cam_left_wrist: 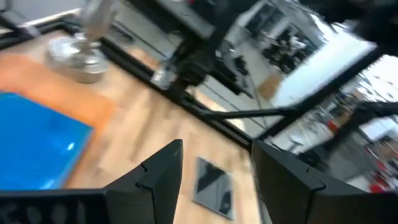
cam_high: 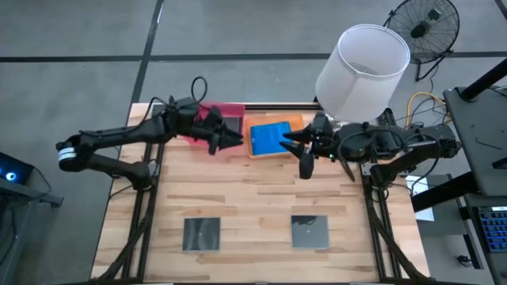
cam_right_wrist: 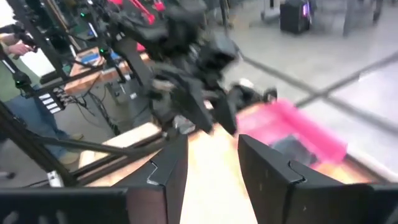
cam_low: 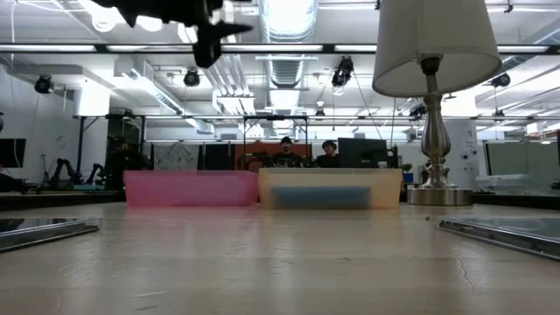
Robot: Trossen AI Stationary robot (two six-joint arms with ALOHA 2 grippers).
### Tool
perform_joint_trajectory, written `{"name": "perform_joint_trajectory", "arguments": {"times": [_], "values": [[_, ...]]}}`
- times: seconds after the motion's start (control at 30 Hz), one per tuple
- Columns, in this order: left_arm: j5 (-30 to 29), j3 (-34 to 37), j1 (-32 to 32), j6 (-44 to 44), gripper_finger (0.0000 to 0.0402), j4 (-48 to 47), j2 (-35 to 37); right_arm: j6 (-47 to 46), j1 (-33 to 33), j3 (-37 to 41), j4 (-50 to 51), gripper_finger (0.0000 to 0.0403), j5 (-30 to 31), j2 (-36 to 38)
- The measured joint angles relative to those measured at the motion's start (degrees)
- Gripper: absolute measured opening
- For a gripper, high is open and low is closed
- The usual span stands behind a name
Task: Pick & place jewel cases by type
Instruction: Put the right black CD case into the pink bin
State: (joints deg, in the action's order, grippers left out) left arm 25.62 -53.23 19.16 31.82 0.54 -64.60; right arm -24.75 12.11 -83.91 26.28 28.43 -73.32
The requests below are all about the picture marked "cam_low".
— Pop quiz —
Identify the black overhead frame bar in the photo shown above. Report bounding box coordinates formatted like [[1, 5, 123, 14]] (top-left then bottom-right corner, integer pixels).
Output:
[[0, 42, 560, 55]]

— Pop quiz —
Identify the blue plastic disc case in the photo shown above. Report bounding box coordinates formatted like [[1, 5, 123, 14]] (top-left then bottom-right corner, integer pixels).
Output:
[[270, 185, 373, 209]]

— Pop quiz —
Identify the black metal frame stand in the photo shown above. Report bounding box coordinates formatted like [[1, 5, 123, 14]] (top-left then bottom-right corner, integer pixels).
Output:
[[242, 115, 310, 171]]

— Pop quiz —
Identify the black computer monitor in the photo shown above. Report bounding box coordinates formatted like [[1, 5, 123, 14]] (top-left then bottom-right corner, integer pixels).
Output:
[[337, 137, 389, 170]]

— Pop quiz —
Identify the white shade silver table lamp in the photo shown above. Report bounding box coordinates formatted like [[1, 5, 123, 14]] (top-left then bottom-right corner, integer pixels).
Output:
[[372, 0, 503, 206]]

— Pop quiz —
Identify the orange partition panel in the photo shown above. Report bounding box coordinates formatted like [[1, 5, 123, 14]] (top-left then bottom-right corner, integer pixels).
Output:
[[234, 143, 312, 171]]

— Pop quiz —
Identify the pink translucent plastic bin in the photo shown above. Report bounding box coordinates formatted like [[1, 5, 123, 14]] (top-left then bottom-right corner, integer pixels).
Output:
[[123, 170, 259, 208]]

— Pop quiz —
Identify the clear jewel case black tray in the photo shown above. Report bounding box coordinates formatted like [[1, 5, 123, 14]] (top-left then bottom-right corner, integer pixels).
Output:
[[435, 216, 560, 263], [0, 217, 102, 254]]

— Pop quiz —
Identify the dark wall screen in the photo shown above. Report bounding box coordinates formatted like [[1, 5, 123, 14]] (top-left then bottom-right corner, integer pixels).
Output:
[[0, 138, 27, 169]]

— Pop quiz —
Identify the clear plastic storage box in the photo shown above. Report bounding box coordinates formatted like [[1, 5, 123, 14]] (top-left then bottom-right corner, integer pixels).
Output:
[[476, 173, 555, 196]]

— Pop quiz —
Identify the person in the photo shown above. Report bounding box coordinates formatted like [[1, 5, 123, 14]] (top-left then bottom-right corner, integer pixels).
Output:
[[104, 136, 148, 190], [273, 136, 304, 169], [315, 139, 350, 169]]

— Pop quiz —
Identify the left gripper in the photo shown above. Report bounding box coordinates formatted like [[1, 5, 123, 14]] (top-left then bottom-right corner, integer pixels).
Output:
[[161, 0, 254, 69]]

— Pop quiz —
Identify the orange translucent plastic bin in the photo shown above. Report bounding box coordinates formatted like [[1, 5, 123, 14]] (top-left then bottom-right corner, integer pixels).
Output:
[[257, 168, 404, 210]]

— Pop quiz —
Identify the green partition panel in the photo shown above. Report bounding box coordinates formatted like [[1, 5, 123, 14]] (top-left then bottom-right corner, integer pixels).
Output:
[[484, 142, 560, 177]]

